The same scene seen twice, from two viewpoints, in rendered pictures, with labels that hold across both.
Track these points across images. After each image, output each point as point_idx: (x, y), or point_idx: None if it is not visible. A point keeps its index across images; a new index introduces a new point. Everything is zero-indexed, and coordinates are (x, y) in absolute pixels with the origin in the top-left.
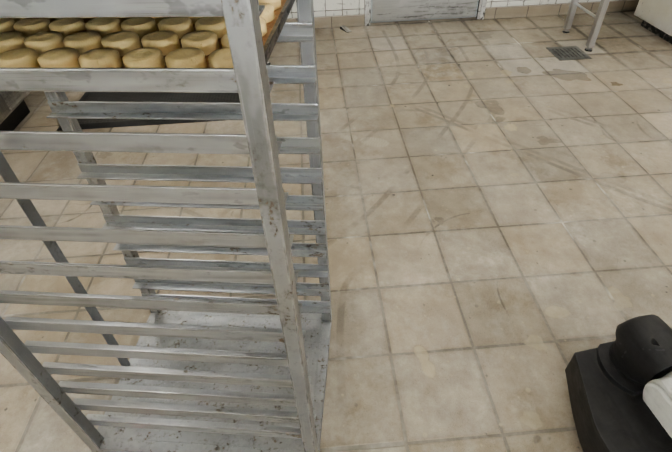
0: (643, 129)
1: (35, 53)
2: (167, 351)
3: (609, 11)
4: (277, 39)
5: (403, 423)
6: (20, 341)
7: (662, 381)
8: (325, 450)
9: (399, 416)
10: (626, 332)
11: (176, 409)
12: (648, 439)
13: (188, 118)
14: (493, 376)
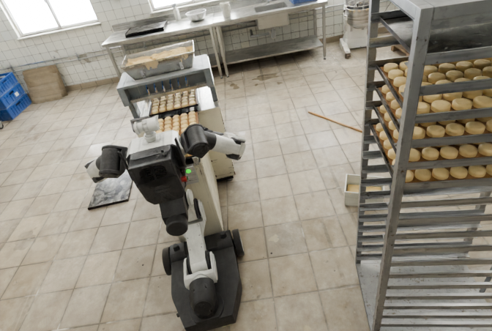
0: None
1: None
2: (415, 212)
3: None
4: (377, 144)
5: (320, 299)
6: (479, 205)
7: (212, 272)
8: (355, 285)
9: (322, 302)
10: (212, 298)
11: (418, 242)
12: (220, 275)
13: (463, 231)
14: (271, 327)
